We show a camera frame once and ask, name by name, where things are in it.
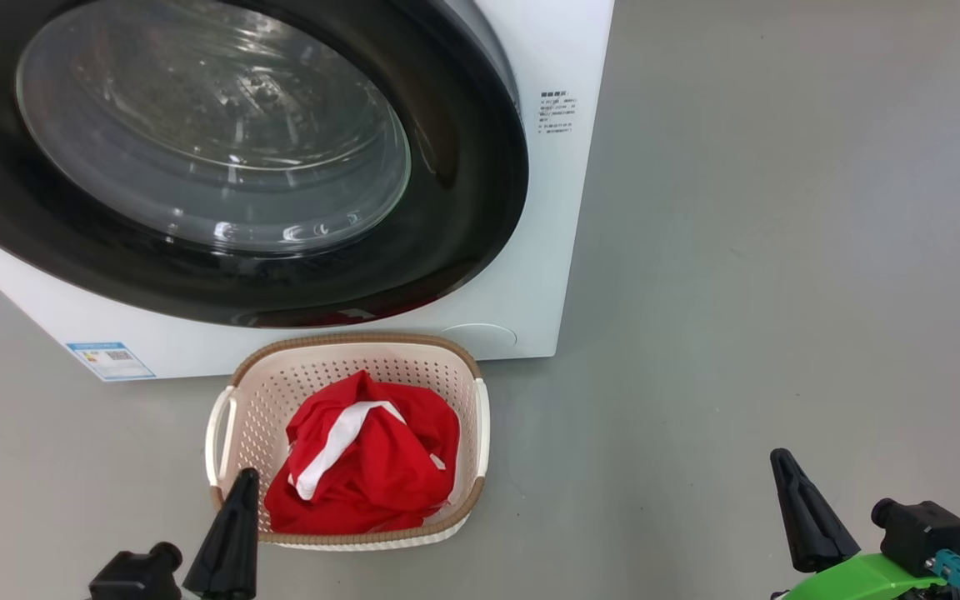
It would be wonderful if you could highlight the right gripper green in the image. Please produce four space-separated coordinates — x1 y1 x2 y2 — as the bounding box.
770 448 948 600

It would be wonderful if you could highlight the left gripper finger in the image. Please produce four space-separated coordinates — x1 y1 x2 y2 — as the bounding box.
182 467 261 600

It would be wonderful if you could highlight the red garment with white trim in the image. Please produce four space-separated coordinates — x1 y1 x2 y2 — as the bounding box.
264 370 461 535

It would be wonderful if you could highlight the dark round washer door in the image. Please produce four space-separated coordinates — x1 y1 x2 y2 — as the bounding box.
0 0 529 328

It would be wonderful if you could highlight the cream perforated laundry basket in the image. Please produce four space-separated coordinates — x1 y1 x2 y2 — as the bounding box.
205 333 491 553

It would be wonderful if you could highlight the white front-load washing machine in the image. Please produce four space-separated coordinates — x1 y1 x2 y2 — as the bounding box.
0 0 616 383

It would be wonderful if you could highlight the blue energy label sticker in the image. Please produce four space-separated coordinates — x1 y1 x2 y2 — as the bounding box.
65 341 158 382

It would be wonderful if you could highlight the round white filter cover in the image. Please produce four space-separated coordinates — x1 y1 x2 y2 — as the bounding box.
440 323 518 353

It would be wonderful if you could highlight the teal cable connector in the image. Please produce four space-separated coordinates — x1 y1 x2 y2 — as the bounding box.
926 550 960 597

